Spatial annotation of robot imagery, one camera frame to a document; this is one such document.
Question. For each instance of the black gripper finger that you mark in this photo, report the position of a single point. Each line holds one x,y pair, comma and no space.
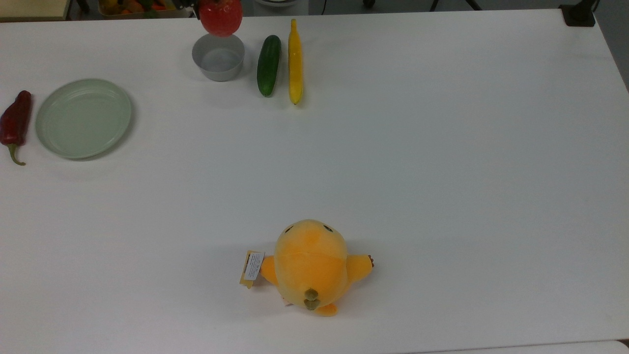
195,11

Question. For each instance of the red apple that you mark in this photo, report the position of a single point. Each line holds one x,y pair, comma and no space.
221,19

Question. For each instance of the crate of toy fruits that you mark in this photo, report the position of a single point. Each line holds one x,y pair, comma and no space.
137,7

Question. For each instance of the grey round bowl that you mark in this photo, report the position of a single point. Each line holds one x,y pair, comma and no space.
218,71

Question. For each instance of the green cucumber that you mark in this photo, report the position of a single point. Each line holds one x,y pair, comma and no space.
269,66

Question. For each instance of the yellow banana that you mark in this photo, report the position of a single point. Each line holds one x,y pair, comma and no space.
295,64

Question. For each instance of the pale green round plate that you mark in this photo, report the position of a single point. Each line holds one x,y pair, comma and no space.
83,119

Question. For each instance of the wooden desk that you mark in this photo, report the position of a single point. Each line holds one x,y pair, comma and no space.
32,9

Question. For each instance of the red chili pepper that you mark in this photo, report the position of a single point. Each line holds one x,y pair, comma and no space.
14,120

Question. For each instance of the orange plush dinosaur toy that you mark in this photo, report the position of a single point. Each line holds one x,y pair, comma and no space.
309,265

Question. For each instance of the black table clamp base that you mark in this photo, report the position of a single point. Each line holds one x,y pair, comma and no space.
579,14

